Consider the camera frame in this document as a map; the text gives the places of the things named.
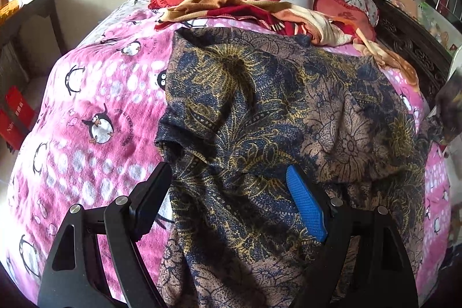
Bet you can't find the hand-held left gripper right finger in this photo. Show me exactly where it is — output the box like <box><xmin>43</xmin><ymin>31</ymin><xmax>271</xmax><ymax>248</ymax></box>
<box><xmin>285</xmin><ymin>165</ymin><xmax>419</xmax><ymax>308</ymax></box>

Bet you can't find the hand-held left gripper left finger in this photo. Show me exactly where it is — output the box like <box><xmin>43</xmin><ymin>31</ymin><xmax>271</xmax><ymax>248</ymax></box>
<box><xmin>37</xmin><ymin>161</ymin><xmax>173</xmax><ymax>308</ymax></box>

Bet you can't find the brown blue floral garment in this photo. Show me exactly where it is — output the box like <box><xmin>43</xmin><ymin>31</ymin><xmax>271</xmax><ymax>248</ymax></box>
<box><xmin>154</xmin><ymin>27</ymin><xmax>446</xmax><ymax>308</ymax></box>

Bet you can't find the pink penguin print blanket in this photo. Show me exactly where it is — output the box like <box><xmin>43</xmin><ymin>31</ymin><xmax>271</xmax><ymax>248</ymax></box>
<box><xmin>5</xmin><ymin>10</ymin><xmax>455</xmax><ymax>298</ymax></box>

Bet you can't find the red box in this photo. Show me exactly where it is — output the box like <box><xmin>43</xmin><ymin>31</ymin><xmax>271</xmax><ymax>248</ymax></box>
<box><xmin>0</xmin><ymin>109</ymin><xmax>23</xmax><ymax>152</ymax></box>
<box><xmin>5</xmin><ymin>85</ymin><xmax>38</xmax><ymax>130</ymax></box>

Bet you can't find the dark cloth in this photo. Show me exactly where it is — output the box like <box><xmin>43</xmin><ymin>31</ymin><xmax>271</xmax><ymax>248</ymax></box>
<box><xmin>435</xmin><ymin>81</ymin><xmax>462</xmax><ymax>144</ymax></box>

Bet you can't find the dark carved wooden headboard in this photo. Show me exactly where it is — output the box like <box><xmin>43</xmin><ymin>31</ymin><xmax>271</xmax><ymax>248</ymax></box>
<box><xmin>366</xmin><ymin>0</ymin><xmax>453</xmax><ymax>110</ymax></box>

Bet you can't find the small red heart pillow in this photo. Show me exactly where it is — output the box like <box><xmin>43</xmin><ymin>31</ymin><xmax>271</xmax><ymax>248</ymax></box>
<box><xmin>313</xmin><ymin>0</ymin><xmax>378</xmax><ymax>42</ymax></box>

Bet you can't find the red yellow fleece blanket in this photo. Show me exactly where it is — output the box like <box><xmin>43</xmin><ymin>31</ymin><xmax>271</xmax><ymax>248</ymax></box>
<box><xmin>154</xmin><ymin>0</ymin><xmax>421</xmax><ymax>94</ymax></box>

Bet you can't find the dark wooden side table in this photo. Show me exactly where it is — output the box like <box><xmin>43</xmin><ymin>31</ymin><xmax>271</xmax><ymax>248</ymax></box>
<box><xmin>0</xmin><ymin>0</ymin><xmax>67</xmax><ymax>96</ymax></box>

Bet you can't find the yellow basket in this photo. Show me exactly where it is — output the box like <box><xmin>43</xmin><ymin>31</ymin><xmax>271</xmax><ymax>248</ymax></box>
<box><xmin>0</xmin><ymin>0</ymin><xmax>22</xmax><ymax>23</ymax></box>

